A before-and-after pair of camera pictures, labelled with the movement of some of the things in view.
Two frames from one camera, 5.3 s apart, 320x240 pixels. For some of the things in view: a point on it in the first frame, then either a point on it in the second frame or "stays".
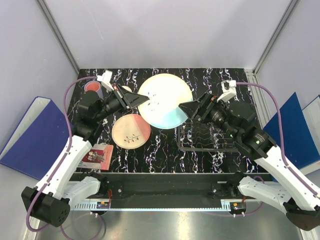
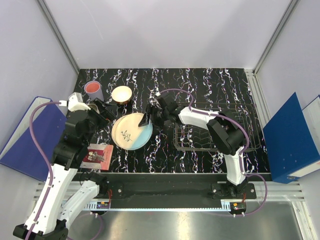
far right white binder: [311, 113] stays
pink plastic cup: [93, 86] stays
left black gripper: [127, 99] → [106, 116]
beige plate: [166, 92] → [128, 135]
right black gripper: [209, 102] → [151, 110]
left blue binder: [39, 138] stays
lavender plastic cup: [99, 92] stays
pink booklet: [99, 157] stays
